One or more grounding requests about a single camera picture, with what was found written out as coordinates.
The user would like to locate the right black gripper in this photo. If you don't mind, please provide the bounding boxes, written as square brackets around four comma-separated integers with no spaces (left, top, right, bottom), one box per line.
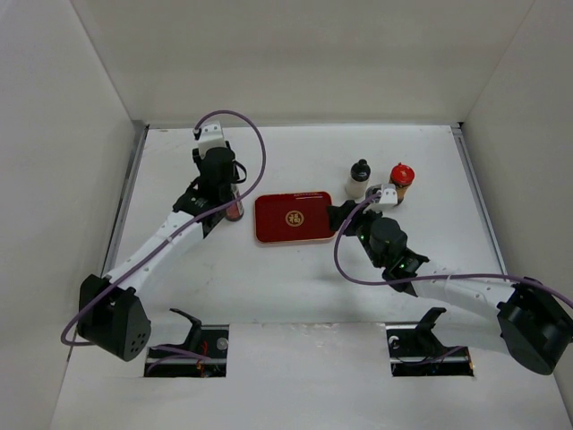
[326,200,387,269]

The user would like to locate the soy sauce bottle black cap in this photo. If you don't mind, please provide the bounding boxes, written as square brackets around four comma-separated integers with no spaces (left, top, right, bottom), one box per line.
[225,184,244,222]

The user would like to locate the salt grinder jar grey lid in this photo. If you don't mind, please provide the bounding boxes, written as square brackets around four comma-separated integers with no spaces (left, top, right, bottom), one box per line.
[364,185,381,203]

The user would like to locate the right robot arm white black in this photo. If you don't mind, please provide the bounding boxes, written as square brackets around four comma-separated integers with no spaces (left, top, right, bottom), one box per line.
[326,198,572,375]

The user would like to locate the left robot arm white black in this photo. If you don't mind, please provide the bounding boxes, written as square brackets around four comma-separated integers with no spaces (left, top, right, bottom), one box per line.
[77,140,243,362]

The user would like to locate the salt jar black knob lid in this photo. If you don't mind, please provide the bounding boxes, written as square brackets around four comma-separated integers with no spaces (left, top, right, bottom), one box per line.
[345,159,371,199]

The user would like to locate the red tray gold emblem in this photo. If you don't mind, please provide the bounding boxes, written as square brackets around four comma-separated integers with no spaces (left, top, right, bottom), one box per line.
[254,192,335,244]

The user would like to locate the sauce bottle red cap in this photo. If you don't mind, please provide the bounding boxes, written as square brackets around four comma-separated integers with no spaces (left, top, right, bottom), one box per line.
[389,163,415,205]

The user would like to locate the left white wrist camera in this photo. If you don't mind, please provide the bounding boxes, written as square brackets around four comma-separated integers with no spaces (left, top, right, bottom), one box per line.
[196,121,227,158]

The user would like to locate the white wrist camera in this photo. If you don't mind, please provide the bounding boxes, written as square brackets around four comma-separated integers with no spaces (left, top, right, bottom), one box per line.
[370,184,398,212]
[196,121,227,158]

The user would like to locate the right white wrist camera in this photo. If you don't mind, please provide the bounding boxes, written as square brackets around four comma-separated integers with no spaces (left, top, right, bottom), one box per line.
[370,184,398,212]

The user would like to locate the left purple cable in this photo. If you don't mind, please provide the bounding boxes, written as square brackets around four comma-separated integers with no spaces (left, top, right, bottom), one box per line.
[61,109,268,347]

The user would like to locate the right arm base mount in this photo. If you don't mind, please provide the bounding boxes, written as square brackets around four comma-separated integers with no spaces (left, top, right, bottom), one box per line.
[385,307,474,377]

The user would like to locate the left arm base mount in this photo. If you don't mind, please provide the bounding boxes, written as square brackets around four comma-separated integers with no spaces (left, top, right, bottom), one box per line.
[143,308,230,378]

